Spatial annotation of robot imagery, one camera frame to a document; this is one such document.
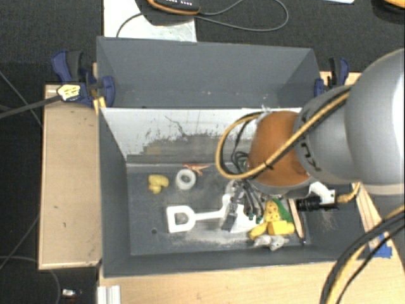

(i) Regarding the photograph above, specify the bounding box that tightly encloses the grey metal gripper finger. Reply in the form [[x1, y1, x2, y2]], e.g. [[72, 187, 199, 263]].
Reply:
[[220, 214, 237, 232]]

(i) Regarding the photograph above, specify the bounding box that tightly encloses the yellow toy banana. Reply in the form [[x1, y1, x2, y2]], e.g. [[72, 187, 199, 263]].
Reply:
[[247, 222, 270, 241]]

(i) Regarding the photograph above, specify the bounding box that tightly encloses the white and grey toy animal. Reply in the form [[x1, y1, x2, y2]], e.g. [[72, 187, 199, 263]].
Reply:
[[252, 234, 290, 252]]

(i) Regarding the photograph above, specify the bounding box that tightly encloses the orange-brown toy lizard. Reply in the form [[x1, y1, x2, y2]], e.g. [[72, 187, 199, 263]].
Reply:
[[182, 163, 211, 176]]

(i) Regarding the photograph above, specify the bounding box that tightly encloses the yellow block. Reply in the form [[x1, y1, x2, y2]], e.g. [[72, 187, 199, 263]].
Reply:
[[267, 220, 296, 237]]

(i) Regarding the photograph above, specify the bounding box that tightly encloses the white toy shovel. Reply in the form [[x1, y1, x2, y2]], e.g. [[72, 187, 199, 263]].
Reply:
[[166, 193, 256, 234]]

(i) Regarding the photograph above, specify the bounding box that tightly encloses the white tape roll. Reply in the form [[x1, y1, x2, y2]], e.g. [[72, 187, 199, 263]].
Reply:
[[175, 168, 197, 191]]

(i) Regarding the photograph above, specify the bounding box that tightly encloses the yellow toy duck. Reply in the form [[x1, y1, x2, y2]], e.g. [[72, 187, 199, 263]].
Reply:
[[147, 174, 169, 195]]

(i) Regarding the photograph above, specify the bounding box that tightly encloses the grey metal bin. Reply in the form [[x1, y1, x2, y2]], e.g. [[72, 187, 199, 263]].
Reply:
[[95, 35, 375, 278]]

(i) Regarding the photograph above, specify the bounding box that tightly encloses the pale wood board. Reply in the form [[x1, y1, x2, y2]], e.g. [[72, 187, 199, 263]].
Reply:
[[37, 84, 103, 270]]

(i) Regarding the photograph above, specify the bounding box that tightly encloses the black cylinder on white bracket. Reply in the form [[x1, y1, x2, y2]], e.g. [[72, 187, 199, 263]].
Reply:
[[296, 181, 339, 212]]

